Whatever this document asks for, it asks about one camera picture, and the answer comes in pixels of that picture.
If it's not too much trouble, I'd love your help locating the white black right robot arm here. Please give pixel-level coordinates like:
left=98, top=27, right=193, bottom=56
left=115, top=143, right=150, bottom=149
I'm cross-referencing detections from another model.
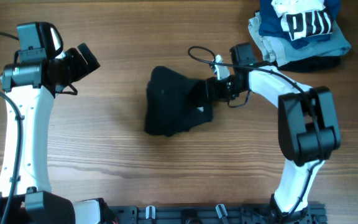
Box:
left=207, top=46, right=341, bottom=223

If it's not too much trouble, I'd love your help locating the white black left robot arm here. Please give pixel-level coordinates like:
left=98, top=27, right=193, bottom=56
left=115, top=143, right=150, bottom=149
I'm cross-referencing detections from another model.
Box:
left=0, top=22, right=114, bottom=223

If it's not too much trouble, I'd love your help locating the navy blue folded shirt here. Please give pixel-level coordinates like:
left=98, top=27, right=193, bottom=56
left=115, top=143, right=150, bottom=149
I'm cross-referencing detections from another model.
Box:
left=259, top=0, right=341, bottom=49

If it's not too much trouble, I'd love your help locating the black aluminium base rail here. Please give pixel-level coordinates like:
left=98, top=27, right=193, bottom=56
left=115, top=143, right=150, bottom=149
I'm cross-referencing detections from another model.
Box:
left=110, top=203, right=328, bottom=224

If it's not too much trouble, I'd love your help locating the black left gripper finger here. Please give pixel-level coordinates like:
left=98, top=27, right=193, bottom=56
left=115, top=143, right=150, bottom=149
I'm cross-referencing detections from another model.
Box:
left=78, top=43, right=100, bottom=71
left=70, top=48, right=88, bottom=78

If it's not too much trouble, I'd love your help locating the black polo shirt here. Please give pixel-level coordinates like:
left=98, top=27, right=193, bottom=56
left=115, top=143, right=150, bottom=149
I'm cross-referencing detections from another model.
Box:
left=144, top=66, right=213, bottom=137

